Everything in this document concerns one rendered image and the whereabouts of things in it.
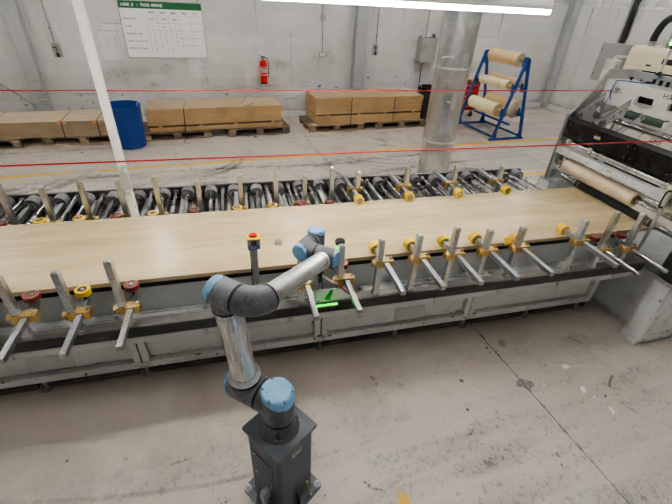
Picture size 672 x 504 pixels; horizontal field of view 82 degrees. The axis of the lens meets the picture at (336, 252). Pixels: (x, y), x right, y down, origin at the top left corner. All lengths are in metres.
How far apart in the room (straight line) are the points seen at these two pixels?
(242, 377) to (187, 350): 1.27
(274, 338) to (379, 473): 1.16
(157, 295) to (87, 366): 0.79
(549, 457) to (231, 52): 8.30
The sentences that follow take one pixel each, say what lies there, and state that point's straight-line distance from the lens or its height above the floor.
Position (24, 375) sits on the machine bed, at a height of 0.17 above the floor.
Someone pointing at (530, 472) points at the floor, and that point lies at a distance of 2.92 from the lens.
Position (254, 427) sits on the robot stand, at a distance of 2.05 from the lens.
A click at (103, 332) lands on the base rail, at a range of 2.57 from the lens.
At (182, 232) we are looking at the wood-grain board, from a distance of 2.91.
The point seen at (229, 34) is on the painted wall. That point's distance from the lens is 8.98.
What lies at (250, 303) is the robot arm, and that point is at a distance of 1.40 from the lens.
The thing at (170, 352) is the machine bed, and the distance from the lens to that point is 3.05.
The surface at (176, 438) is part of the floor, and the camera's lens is 2.83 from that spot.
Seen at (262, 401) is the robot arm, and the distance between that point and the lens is 1.82.
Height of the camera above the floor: 2.33
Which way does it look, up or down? 33 degrees down
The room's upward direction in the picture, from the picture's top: 3 degrees clockwise
